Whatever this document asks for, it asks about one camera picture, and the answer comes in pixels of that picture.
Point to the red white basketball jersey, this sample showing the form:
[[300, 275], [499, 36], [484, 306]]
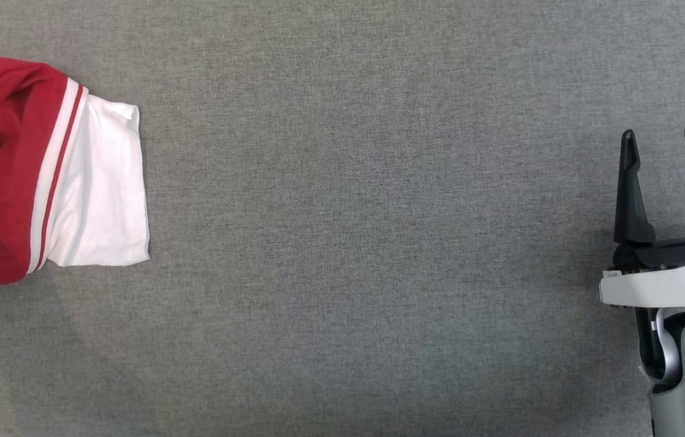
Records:
[[8, 182]]

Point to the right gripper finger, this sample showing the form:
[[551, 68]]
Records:
[[631, 206]]

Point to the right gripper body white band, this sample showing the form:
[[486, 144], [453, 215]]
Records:
[[664, 288]]

